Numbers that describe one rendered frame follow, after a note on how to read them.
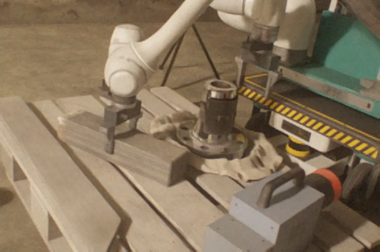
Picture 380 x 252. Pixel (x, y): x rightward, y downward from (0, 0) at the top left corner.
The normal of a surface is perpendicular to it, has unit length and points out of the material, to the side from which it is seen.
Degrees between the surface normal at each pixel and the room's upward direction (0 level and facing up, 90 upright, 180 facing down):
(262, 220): 90
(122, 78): 100
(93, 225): 0
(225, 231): 0
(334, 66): 90
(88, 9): 90
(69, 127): 90
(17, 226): 0
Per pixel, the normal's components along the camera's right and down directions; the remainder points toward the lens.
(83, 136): -0.48, 0.29
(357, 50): -0.73, 0.18
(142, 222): 0.14, -0.91
